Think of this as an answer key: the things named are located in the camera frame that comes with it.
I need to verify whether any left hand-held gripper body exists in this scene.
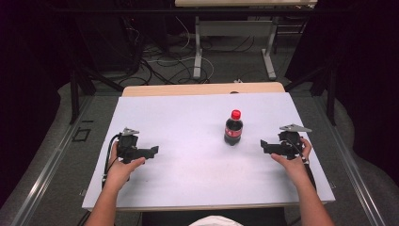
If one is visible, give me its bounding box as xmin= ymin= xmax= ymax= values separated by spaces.
xmin=117 ymin=126 xmax=151 ymax=165

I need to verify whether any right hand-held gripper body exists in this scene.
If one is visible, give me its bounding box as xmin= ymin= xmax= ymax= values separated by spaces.
xmin=273 ymin=123 xmax=313 ymax=160

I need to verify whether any person's left hand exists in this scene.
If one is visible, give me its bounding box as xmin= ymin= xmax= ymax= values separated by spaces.
xmin=104 ymin=141 xmax=147 ymax=191

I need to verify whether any person's right hand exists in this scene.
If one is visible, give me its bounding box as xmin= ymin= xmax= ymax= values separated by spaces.
xmin=270 ymin=137 xmax=313 ymax=186

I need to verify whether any dark soda bottle red cap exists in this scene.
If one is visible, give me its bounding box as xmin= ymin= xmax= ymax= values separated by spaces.
xmin=223 ymin=108 xmax=245 ymax=147

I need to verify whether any white table mat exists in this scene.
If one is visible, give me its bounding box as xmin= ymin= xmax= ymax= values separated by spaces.
xmin=81 ymin=91 xmax=336 ymax=211

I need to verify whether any black metal stand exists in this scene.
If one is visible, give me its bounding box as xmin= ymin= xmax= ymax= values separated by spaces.
xmin=69 ymin=61 xmax=125 ymax=125
xmin=283 ymin=59 xmax=339 ymax=127

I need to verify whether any person's white clothing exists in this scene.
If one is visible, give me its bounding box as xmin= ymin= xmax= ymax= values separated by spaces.
xmin=187 ymin=215 xmax=245 ymax=226

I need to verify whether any white desk with metal legs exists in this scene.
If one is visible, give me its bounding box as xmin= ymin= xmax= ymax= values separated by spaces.
xmin=174 ymin=0 xmax=318 ymax=81

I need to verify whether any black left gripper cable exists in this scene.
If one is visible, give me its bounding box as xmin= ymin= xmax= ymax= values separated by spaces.
xmin=101 ymin=134 xmax=122 ymax=190

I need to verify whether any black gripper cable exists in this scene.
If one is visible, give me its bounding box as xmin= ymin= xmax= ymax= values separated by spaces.
xmin=286 ymin=137 xmax=318 ymax=191
xmin=101 ymin=134 xmax=122 ymax=190

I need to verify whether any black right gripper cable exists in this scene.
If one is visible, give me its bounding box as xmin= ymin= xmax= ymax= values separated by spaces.
xmin=286 ymin=137 xmax=318 ymax=191

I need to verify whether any aluminium floor rail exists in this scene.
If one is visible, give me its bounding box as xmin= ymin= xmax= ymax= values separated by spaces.
xmin=10 ymin=95 xmax=95 ymax=226
xmin=313 ymin=93 xmax=388 ymax=226

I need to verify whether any tangle of floor cables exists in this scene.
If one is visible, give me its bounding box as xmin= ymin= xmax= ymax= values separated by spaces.
xmin=120 ymin=15 xmax=257 ymax=87

